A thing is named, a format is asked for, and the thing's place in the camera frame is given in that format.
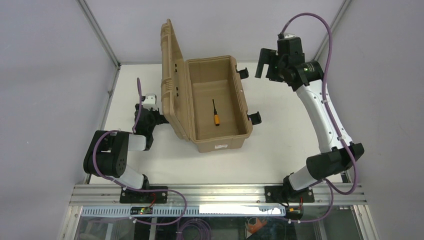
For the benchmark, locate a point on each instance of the orange handled screwdriver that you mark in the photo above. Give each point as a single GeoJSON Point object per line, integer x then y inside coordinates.
{"type": "Point", "coordinates": [215, 114]}

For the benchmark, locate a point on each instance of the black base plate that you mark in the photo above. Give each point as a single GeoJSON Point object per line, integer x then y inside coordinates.
{"type": "Point", "coordinates": [282, 194]}
{"type": "Point", "coordinates": [159, 196]}

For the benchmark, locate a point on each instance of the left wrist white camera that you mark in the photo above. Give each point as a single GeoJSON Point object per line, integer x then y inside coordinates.
{"type": "Point", "coordinates": [149, 102]}

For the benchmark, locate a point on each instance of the wrist white camera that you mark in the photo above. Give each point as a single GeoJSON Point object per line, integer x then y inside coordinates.
{"type": "Point", "coordinates": [285, 36]}
{"type": "Point", "coordinates": [149, 102]}

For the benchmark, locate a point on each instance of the orange object below table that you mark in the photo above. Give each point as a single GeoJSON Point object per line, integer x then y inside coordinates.
{"type": "Point", "coordinates": [254, 224]}

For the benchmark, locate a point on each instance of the tan plastic toolbox bin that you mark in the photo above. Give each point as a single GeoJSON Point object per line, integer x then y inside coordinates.
{"type": "Point", "coordinates": [187, 89]}

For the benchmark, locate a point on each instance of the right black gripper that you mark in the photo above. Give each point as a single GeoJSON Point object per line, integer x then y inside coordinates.
{"type": "Point", "coordinates": [271, 66]}

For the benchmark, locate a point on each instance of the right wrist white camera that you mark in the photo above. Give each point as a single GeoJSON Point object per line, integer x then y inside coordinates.
{"type": "Point", "coordinates": [285, 36]}

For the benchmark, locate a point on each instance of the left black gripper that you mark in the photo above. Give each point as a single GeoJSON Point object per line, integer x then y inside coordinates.
{"type": "Point", "coordinates": [154, 118]}

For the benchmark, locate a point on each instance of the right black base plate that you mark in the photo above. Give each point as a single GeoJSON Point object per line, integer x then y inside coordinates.
{"type": "Point", "coordinates": [282, 194]}

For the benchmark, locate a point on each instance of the white slotted cable duct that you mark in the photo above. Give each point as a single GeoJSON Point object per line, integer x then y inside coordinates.
{"type": "Point", "coordinates": [203, 210]}

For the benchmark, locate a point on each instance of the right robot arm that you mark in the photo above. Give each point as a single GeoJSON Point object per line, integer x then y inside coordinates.
{"type": "Point", "coordinates": [338, 152]}

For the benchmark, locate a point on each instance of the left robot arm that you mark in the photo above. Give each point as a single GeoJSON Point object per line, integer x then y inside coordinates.
{"type": "Point", "coordinates": [108, 151]}

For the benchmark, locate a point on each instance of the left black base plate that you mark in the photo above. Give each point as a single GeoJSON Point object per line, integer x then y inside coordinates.
{"type": "Point", "coordinates": [159, 196]}

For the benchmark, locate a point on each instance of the aluminium mounting rail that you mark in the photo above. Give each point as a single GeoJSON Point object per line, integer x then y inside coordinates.
{"type": "Point", "coordinates": [198, 194]}

